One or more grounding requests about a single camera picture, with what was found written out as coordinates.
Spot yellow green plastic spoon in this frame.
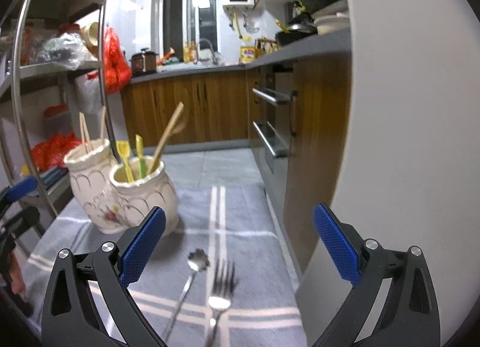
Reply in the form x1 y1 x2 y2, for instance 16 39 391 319
136 134 147 179

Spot metal storage shelf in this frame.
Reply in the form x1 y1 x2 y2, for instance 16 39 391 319
1 0 108 219

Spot white ceramic double utensil holder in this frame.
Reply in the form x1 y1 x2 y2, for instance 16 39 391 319
64 139 179 236

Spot black wok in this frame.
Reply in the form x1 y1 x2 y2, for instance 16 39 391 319
275 20 318 46

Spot yellow oil bottle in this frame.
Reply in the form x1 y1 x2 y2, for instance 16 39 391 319
239 45 256 64

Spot grey striped table cloth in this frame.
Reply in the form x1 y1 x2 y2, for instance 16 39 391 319
22 183 305 347

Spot kitchen faucet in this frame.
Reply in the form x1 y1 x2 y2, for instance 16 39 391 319
194 38 218 65

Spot wooden kitchen cabinets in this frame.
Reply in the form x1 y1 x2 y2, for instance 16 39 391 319
120 53 352 272

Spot person's left hand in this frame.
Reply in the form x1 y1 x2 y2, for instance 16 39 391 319
9 252 26 295

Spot built-in oven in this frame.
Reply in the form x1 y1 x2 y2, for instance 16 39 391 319
250 63 296 193

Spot white bowl on counter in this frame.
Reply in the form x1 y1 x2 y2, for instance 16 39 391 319
314 13 350 35

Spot gold fork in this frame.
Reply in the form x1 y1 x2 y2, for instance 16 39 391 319
159 113 190 158

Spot red hanging plastic bag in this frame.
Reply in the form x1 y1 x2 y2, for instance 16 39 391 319
103 27 132 95

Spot silver flower spoon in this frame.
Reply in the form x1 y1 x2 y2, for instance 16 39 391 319
161 249 210 343

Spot silver fork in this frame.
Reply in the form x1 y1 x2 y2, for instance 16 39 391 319
204 259 237 347

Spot wooden chopstick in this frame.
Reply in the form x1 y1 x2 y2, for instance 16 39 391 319
146 102 185 175
78 111 94 154
77 112 91 155
99 105 107 142

